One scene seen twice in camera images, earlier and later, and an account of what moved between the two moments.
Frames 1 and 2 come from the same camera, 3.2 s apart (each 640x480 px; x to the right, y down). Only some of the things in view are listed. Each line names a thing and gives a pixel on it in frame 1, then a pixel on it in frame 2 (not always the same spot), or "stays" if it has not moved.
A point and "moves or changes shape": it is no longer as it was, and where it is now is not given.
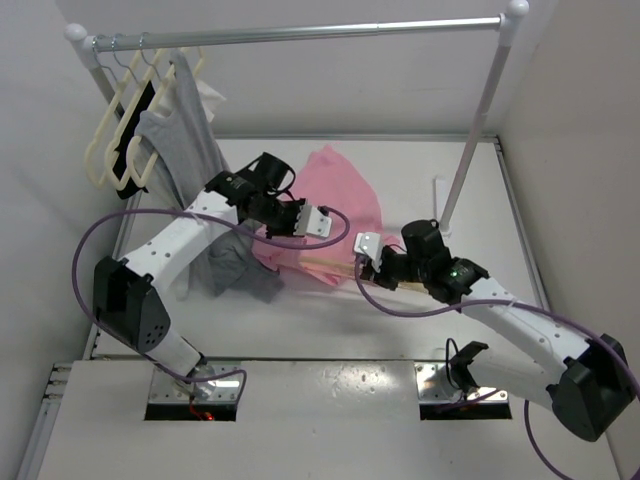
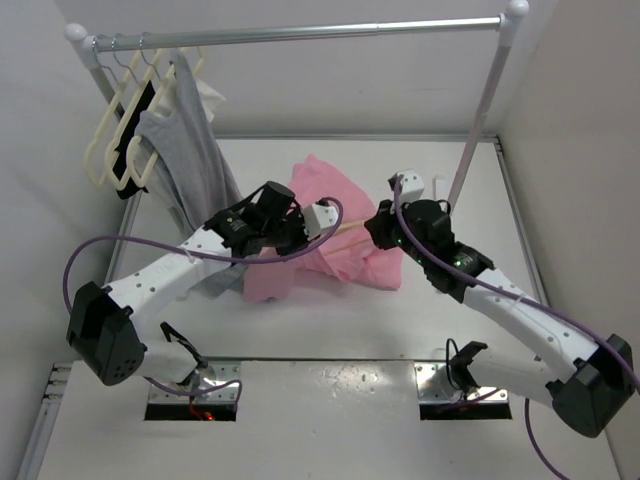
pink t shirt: [328, 180] moves or changes shape
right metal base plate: [434, 388] stays
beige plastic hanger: [349, 269] → [343, 227]
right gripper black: [379, 277] → [378, 226]
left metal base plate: [212, 382] stays
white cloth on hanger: [204, 91] stays
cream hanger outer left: [120, 88] stays
